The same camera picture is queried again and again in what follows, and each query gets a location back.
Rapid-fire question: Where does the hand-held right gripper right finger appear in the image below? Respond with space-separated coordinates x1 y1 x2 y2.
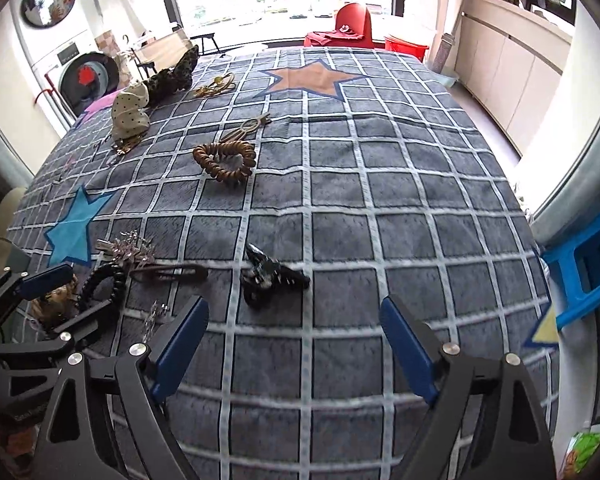
380 296 556 480

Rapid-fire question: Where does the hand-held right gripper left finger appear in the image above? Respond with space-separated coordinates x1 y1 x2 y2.
30 295 211 480

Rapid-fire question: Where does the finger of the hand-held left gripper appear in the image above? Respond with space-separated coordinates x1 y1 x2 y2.
0 301 122 368
0 262 75 321

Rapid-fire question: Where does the black coil hair tie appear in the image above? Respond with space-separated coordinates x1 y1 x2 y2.
75 262 128 311

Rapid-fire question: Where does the black hair claw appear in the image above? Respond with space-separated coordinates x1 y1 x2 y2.
240 242 311 309

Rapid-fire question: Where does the brown patterned scrunchie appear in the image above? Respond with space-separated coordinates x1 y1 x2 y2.
30 280 81 328

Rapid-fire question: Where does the brown snap hair clip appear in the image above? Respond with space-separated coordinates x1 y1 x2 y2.
130 262 209 285

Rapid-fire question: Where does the silver rhinestone hair clip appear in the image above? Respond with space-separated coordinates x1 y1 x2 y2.
96 230 156 266

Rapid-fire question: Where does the grey checked star blanket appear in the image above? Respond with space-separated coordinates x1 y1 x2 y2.
5 46 561 480

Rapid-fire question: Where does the blue plastic stool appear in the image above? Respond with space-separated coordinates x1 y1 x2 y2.
540 210 600 331

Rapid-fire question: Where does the cream polka-dot hair bow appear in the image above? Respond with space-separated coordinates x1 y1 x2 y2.
111 82 151 141

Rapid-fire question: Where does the white washing machine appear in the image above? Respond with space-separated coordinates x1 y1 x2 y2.
30 30 123 131

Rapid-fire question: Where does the green printed bag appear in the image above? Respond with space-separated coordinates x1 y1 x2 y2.
564 422 600 480

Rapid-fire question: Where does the dark leopard hair bow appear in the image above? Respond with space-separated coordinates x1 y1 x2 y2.
140 44 201 106

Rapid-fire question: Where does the silver oval hair clip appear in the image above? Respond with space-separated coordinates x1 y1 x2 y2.
219 115 272 143

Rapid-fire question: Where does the wooden table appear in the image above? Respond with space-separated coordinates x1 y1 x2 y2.
130 30 191 68

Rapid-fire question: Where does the black chair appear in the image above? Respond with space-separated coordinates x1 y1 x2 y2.
190 32 221 56

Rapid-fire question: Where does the red bucket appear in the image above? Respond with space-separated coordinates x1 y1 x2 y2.
384 34 431 63

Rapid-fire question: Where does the cream long cabinet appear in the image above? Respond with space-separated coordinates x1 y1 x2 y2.
445 0 576 156

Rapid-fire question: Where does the red chair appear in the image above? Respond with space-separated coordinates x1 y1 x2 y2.
304 2 376 48

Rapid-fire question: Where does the gold chain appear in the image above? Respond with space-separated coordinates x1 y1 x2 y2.
111 132 146 156

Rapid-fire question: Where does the brown coil hair tie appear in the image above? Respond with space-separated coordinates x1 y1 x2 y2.
192 141 257 186

